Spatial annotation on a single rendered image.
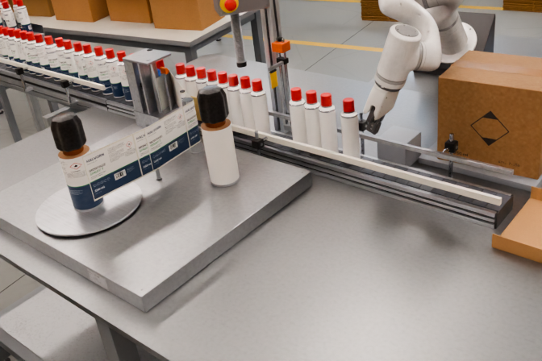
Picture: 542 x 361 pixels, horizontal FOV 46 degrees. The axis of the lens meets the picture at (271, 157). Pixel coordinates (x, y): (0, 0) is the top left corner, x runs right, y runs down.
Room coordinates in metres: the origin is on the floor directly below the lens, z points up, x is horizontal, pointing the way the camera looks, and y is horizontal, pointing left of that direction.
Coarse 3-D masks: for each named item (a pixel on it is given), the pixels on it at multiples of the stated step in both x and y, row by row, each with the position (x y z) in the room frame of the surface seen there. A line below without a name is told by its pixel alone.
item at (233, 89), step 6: (228, 78) 2.02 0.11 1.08; (234, 78) 2.01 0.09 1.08; (234, 84) 2.01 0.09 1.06; (228, 90) 2.01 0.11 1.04; (234, 90) 2.00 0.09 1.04; (228, 96) 2.01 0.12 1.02; (234, 96) 2.00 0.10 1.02; (234, 102) 2.00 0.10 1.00; (234, 108) 2.00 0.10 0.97; (240, 108) 2.00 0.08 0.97; (234, 114) 2.00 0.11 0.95; (240, 114) 2.00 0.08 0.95; (234, 120) 2.00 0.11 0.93; (240, 120) 2.00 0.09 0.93; (240, 126) 2.00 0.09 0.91
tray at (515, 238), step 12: (540, 192) 1.44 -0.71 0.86; (528, 204) 1.43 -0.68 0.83; (540, 204) 1.42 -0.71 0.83; (516, 216) 1.38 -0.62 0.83; (528, 216) 1.38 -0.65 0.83; (540, 216) 1.37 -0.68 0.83; (516, 228) 1.33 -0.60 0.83; (528, 228) 1.32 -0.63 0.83; (540, 228) 1.32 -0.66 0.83; (492, 240) 1.27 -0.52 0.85; (504, 240) 1.25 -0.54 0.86; (516, 240) 1.28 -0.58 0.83; (528, 240) 1.27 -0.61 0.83; (540, 240) 1.27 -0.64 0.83; (516, 252) 1.23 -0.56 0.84; (528, 252) 1.21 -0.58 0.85; (540, 252) 1.19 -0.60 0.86
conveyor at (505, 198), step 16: (272, 144) 1.88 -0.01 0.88; (320, 160) 1.74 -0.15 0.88; (336, 160) 1.72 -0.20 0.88; (368, 160) 1.70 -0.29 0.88; (384, 176) 1.59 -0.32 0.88; (432, 176) 1.56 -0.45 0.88; (432, 192) 1.48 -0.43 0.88; (448, 192) 1.47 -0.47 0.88; (496, 192) 1.44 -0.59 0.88; (496, 208) 1.36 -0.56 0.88
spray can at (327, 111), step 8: (320, 96) 1.76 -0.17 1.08; (328, 96) 1.75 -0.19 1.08; (328, 104) 1.75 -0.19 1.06; (320, 112) 1.75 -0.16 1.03; (328, 112) 1.74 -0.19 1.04; (320, 120) 1.75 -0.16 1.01; (328, 120) 1.74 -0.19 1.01; (320, 128) 1.76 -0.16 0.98; (328, 128) 1.74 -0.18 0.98; (336, 128) 1.76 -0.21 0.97; (328, 136) 1.74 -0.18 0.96; (336, 136) 1.75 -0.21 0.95; (328, 144) 1.74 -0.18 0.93; (336, 144) 1.75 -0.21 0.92
